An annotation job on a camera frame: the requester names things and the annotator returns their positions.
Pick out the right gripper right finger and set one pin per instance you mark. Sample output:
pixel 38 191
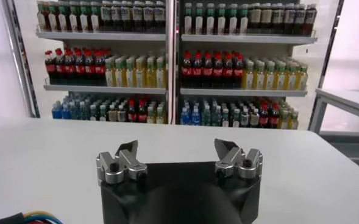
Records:
pixel 225 167

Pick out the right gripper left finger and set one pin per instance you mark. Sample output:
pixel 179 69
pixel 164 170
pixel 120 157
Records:
pixel 115 175

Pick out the small dark bottle white cap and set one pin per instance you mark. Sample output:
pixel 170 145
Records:
pixel 235 119
pixel 93 114
pixel 225 119
pixel 102 114

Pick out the small green tinted bottle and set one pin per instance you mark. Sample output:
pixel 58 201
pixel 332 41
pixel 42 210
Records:
pixel 215 118
pixel 74 113
pixel 206 118
pixel 83 113

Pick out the small brown label bottle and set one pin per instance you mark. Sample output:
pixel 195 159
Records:
pixel 244 119
pixel 112 115
pixel 254 119
pixel 122 115

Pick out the small blue water bottle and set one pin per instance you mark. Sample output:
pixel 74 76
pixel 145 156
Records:
pixel 56 112
pixel 184 118
pixel 195 118
pixel 66 112

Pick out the small cola bottle red cap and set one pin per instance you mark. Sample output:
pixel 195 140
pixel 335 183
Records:
pixel 273 118
pixel 263 118
pixel 142 114
pixel 132 114

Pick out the small yellow juice bottle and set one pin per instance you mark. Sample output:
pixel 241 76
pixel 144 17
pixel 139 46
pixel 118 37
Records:
pixel 284 121
pixel 160 117
pixel 150 117
pixel 294 122

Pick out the beverage display shelf unit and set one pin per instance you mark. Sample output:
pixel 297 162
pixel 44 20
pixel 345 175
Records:
pixel 177 61
pixel 169 61

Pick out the white table metal legs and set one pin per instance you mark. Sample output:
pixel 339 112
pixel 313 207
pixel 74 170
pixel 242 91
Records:
pixel 350 99

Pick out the dark tea bottle green cap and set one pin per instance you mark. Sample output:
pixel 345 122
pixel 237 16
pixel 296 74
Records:
pixel 221 22
pixel 62 21
pixel 210 22
pixel 51 21
pixel 187 22
pixel 199 22
pixel 41 21
pixel 243 22
pixel 83 21
pixel 232 22
pixel 73 21
pixel 94 21

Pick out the dark drink bottle beige label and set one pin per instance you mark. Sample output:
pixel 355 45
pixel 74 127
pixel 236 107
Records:
pixel 266 18
pixel 299 18
pixel 254 18
pixel 310 18
pixel 288 18
pixel 277 18

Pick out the dark drink bottle white label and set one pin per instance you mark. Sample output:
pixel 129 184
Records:
pixel 159 15
pixel 106 15
pixel 126 15
pixel 116 15
pixel 137 15
pixel 148 15

